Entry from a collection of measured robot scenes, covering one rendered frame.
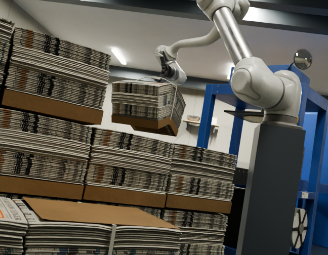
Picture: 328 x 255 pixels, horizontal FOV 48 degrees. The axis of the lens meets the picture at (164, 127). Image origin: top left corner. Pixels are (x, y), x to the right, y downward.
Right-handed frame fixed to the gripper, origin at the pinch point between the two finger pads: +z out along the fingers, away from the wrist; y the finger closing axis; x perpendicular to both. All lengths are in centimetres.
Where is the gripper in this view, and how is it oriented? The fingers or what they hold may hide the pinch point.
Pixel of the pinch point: (155, 65)
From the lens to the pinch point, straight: 214.3
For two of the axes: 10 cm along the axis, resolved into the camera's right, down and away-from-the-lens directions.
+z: -4.1, -0.7, -9.1
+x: -9.0, -0.9, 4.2
